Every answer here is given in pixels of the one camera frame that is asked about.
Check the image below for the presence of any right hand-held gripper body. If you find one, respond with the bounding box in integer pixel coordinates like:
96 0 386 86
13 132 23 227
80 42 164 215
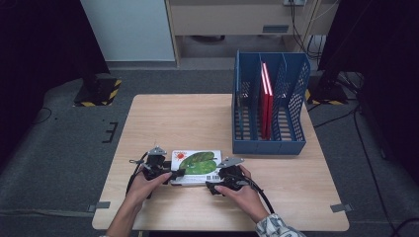
215 156 247 193

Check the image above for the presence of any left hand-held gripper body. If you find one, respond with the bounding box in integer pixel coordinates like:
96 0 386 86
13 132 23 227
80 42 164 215
140 145 173 181

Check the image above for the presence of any white board book green leaf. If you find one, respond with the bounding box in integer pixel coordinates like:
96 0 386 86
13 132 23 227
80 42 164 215
169 149 224 188

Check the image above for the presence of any blue plastic file rack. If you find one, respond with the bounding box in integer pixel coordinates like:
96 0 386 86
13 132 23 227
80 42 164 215
231 49 311 156

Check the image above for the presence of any blue picture book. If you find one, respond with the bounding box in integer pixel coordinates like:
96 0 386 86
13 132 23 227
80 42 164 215
235 95 246 142

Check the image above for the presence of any red picture book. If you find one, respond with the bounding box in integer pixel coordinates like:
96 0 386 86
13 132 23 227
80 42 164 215
260 61 270 140
265 62 275 141

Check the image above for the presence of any person's left hand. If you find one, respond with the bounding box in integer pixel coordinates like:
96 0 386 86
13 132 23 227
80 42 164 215
126 167 174 208

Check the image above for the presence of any person's right hand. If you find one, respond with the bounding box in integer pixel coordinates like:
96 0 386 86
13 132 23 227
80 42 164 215
213 164 268 223

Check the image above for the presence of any grey tape piece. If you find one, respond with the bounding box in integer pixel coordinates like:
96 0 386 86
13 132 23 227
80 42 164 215
86 200 112 213
330 202 353 213

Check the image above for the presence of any striped black stand base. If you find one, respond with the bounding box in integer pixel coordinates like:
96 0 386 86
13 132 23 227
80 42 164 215
304 77 349 107
72 77 123 108

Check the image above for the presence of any white cabinet panel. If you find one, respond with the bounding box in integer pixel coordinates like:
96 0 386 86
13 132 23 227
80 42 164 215
80 0 176 63

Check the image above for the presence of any beige desk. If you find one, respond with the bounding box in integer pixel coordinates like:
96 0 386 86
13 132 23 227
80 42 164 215
164 0 340 69

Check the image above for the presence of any black curtain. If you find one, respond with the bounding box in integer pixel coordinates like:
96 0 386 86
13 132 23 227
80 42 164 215
316 0 419 187

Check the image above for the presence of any left hand-held gripper cable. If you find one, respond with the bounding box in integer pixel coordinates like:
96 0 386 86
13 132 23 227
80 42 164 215
126 151 149 199

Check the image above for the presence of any hand-held gripper cable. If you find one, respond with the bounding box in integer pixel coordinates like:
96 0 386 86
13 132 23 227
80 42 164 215
242 177 277 215
126 151 149 199

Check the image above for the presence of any right hand-held gripper cable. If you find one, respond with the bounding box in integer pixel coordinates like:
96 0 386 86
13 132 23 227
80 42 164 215
242 177 277 215

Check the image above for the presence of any black floor cable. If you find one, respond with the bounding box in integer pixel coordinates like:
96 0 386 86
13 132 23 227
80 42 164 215
311 104 361 129
31 106 53 125
353 108 397 237
389 216 419 237

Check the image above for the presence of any bundle of black cables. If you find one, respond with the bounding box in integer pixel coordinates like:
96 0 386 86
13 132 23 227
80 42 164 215
289 0 323 62

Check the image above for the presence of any yellow cable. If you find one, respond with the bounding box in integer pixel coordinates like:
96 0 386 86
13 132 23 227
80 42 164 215
303 0 341 51

